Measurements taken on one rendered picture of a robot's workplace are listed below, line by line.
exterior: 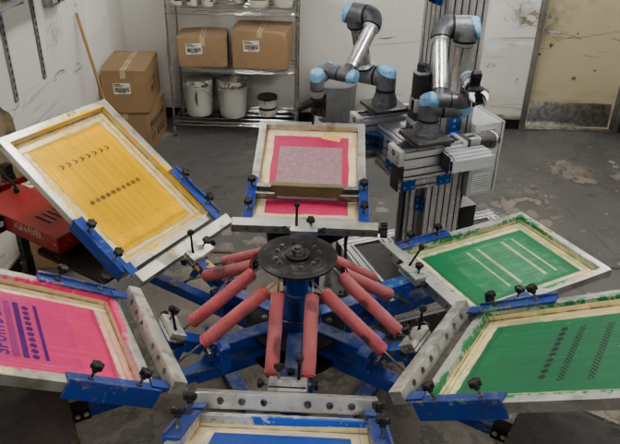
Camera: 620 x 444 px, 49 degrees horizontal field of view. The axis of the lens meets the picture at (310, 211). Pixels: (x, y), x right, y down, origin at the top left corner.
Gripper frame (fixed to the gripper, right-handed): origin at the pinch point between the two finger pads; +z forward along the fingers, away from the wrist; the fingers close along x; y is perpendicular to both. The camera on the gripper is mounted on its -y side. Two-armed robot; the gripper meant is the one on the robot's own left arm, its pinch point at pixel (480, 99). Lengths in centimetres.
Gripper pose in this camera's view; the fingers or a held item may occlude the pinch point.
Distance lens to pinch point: 309.4
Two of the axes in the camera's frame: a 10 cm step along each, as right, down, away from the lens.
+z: -0.4, 5.0, -8.7
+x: -9.9, 0.8, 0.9
